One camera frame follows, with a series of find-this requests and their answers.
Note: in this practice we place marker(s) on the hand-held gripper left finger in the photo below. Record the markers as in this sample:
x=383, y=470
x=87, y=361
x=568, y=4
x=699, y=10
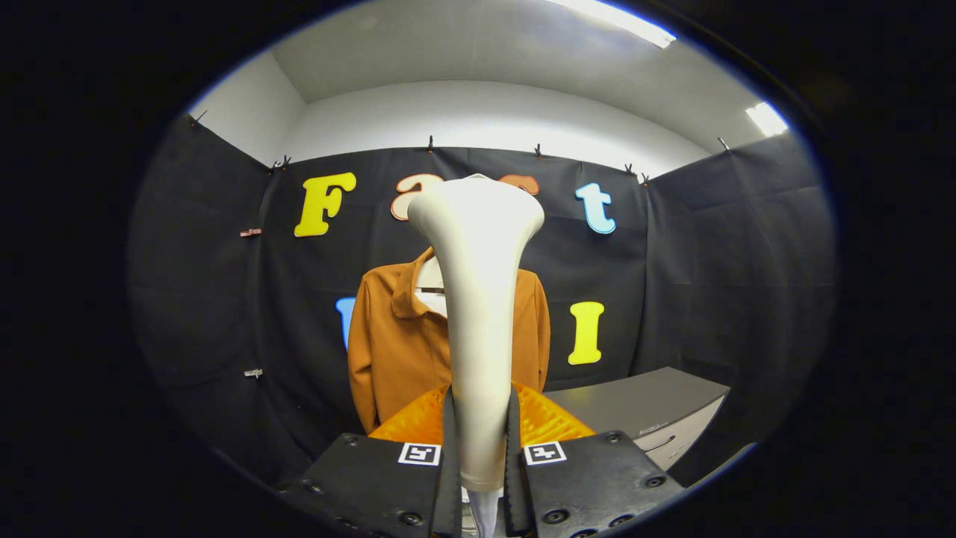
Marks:
x=451, y=463

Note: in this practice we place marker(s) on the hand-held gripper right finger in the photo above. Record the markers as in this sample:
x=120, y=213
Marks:
x=512, y=463

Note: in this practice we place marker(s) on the orange button-up shirt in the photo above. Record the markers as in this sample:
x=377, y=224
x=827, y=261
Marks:
x=396, y=351

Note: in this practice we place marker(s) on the white garment steamer head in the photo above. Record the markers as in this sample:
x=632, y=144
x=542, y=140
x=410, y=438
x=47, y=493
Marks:
x=478, y=299

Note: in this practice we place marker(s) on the grey cabinet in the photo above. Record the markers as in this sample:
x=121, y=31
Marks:
x=635, y=403

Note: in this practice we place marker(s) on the white mannequin torso form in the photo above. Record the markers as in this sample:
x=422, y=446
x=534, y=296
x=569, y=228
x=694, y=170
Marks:
x=432, y=280

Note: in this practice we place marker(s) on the black backdrop cloth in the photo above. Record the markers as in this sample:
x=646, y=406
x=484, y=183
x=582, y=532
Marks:
x=709, y=284

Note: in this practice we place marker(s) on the small ceiling light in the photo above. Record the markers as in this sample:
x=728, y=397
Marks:
x=766, y=119

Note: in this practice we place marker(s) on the long ceiling light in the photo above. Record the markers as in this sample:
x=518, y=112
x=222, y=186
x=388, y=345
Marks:
x=620, y=19

